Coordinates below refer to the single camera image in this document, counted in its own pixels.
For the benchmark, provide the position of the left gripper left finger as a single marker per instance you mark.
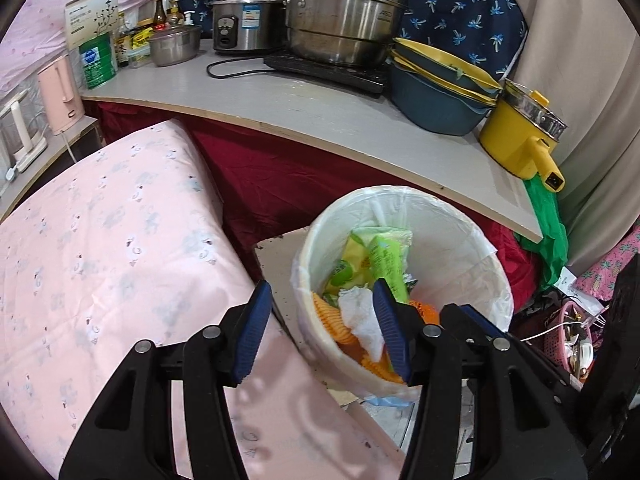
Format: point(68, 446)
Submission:
point(127, 432)

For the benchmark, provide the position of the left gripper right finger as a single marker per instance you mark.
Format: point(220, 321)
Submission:
point(430, 357)

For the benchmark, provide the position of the orange printed plastic bag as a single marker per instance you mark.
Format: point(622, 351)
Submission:
point(428, 313)

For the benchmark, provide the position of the white tissue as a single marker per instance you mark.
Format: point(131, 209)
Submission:
point(358, 315)

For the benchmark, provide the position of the green toothpaste box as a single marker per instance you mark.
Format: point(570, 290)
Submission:
point(388, 254)

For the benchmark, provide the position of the yellow-green snack bag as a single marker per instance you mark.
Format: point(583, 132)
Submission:
point(354, 267)

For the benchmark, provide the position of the white trash bin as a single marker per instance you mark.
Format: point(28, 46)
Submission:
point(427, 251)

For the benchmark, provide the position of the pink plastic basket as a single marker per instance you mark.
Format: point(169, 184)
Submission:
point(567, 340)

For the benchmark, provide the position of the green plastic bag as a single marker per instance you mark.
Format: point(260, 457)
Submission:
point(552, 249)

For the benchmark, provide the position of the yellow electric pot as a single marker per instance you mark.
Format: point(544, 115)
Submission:
point(521, 133)

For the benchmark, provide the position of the red velvet curtain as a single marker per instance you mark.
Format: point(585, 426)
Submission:
point(269, 185)

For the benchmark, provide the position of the white glass kettle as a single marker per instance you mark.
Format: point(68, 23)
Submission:
point(22, 135)

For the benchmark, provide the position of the stacked blue yellow basins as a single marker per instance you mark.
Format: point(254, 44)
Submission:
point(438, 91)

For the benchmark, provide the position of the pink electric kettle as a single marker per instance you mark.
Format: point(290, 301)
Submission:
point(60, 95)

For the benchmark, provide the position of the black induction cooktop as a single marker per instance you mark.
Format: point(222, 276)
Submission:
point(371, 81)

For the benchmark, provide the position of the yellow label jar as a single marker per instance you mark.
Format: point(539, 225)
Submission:
point(139, 51)

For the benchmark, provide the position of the green tin can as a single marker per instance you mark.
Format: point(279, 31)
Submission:
point(96, 57)

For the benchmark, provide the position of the small steel bowl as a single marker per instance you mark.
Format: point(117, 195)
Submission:
point(174, 45)

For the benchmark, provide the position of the navy floral backsplash cloth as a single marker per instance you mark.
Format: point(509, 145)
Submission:
point(487, 33)

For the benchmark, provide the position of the dark sauce bottle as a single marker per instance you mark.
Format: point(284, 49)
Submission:
point(159, 20)

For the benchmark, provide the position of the white cardboard box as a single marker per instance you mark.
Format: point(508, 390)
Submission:
point(88, 19)

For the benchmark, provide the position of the steel rice cooker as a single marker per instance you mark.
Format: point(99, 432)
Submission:
point(248, 26)

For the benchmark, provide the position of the large steel stockpot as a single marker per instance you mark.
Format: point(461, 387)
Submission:
point(342, 32)

